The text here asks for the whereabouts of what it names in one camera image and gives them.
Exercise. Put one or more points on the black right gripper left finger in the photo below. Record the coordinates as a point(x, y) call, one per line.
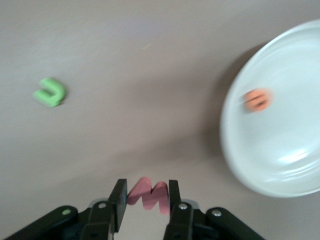
point(100, 220)

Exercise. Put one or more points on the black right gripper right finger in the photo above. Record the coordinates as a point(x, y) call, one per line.
point(182, 222)

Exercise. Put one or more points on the pink foam letter w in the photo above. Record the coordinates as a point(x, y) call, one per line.
point(150, 197)

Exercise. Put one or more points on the green foam letter n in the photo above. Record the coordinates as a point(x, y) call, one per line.
point(56, 98)

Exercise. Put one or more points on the orange foam letter e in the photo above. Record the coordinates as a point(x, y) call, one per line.
point(252, 100)

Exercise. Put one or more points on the beige round plate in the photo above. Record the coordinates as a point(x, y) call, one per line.
point(282, 150)

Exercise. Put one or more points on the brown paper table cover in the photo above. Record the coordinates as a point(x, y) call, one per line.
point(125, 75)

